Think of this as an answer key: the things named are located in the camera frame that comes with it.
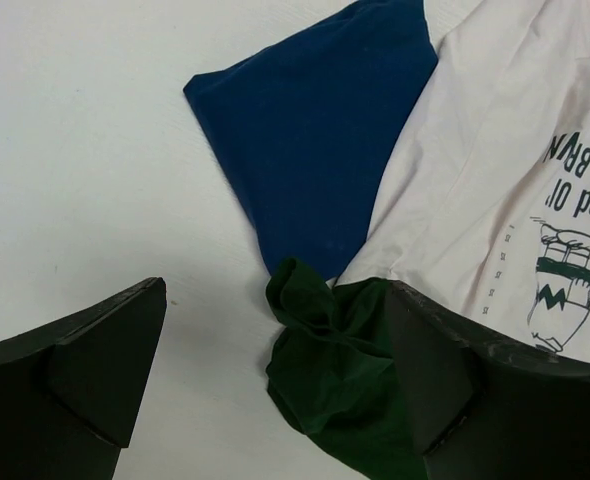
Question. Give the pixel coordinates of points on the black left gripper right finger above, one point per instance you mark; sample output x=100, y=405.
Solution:
x=482, y=405

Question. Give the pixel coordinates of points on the white green-sleeved Charlie Brown shirt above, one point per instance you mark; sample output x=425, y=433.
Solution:
x=484, y=208

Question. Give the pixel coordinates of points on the folded blue t-shirt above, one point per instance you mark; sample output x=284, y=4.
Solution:
x=303, y=129

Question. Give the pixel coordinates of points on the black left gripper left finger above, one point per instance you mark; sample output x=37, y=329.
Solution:
x=71, y=390

